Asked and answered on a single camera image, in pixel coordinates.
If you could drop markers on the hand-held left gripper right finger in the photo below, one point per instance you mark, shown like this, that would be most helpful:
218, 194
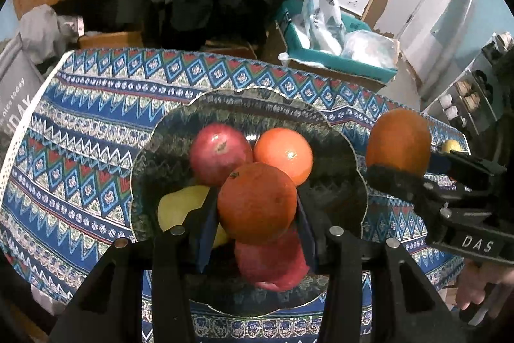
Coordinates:
307, 236

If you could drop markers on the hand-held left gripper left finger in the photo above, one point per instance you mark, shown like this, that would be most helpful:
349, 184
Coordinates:
207, 230

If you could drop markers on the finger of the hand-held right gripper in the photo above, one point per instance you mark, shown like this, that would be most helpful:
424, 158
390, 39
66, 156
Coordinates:
397, 178
470, 166

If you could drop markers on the orange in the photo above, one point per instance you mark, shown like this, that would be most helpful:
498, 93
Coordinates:
283, 156
397, 140
257, 202

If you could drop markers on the green pear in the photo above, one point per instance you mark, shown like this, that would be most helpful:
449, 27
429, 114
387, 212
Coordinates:
176, 206

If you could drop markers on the light red apple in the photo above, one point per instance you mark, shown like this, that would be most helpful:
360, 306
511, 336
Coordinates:
273, 266

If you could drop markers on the dark red apple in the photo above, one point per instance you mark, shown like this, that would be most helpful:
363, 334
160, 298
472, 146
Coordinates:
220, 154

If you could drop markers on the scalloped glass plate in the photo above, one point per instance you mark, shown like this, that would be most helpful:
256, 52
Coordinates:
168, 150

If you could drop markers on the person's right hand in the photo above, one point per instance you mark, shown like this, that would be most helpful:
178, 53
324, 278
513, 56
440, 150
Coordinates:
476, 286

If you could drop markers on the yellow-green apple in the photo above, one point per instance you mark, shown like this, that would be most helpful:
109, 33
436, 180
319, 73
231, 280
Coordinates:
451, 146

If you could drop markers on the shoe rack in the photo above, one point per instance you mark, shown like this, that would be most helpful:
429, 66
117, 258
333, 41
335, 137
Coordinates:
470, 94

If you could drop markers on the large cardboard box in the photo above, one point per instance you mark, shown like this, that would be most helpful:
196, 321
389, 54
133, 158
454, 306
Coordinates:
401, 65

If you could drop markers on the teal box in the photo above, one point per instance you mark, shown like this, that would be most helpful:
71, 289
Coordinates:
353, 67

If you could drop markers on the clear plastic bag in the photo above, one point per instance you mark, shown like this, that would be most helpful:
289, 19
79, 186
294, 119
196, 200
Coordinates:
369, 47

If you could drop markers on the blue patterned tablecloth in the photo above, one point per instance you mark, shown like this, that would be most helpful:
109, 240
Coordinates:
88, 106

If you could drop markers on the grey printed bag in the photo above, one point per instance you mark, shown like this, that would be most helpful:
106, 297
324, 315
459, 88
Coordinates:
16, 94

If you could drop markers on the grey crumpled cloth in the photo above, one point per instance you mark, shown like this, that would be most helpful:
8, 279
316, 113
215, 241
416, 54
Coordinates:
44, 29

